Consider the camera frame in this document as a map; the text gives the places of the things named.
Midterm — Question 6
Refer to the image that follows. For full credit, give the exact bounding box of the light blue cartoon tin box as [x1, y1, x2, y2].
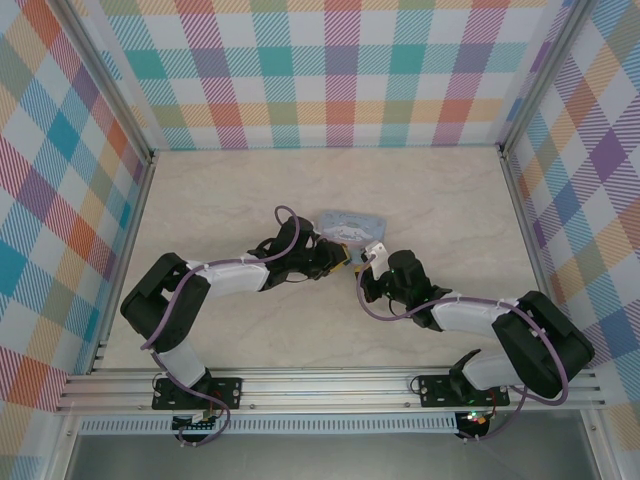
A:
[316, 207, 389, 267]

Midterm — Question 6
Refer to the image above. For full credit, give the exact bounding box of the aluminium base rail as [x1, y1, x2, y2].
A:
[56, 366, 609, 415]

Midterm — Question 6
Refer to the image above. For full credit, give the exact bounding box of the small circuit board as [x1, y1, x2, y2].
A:
[171, 410, 224, 434]
[458, 408, 494, 430]

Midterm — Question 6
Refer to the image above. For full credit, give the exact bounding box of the white slotted cable duct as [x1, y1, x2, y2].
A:
[78, 413, 460, 435]

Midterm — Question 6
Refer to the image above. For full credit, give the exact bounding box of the aluminium frame post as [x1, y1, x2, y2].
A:
[497, 0, 589, 159]
[64, 0, 157, 166]

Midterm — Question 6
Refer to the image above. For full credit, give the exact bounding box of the aluminium side rail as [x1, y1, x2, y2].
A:
[88, 152, 157, 376]
[498, 144, 574, 371]

